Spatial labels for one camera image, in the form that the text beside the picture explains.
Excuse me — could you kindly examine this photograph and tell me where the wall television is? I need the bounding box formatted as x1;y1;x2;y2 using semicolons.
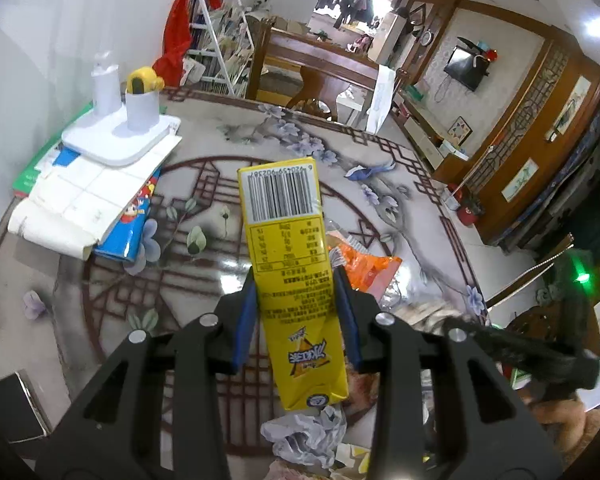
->
443;46;491;92

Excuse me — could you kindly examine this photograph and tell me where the red cloth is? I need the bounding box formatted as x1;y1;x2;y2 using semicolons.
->
152;0;222;88

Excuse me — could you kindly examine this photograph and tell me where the grey white paper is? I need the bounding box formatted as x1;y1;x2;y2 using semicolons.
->
260;404;347;469

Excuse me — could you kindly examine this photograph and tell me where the white plastic tray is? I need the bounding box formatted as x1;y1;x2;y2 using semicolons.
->
61;106;181;167

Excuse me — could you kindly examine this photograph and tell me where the white magazine rack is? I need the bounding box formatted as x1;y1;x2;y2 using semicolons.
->
180;0;254;98

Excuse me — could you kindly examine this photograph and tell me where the orange plastic bag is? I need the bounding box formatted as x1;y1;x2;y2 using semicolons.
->
326;231;402;300

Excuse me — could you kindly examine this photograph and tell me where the blue cartoon snack bag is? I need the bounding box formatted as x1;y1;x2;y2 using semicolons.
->
93;168;161;263

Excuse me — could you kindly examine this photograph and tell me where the white bottle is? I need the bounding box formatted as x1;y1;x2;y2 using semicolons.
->
91;51;122;117

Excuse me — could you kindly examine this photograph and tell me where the yellow wrapper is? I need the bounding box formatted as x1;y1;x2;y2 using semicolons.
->
329;443;370;480

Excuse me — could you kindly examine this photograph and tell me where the green book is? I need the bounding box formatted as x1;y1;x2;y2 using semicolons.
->
12;102;93;198

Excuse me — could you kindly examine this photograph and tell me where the black phone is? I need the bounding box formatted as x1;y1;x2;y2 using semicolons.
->
0;372;52;444

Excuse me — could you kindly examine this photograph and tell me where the white cup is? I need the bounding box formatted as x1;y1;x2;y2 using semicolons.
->
125;91;160;132

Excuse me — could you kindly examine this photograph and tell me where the yellow drink carton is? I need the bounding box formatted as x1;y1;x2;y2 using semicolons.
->
238;157;349;411

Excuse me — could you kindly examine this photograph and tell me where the wooden chair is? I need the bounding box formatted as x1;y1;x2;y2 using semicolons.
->
245;18;379;122

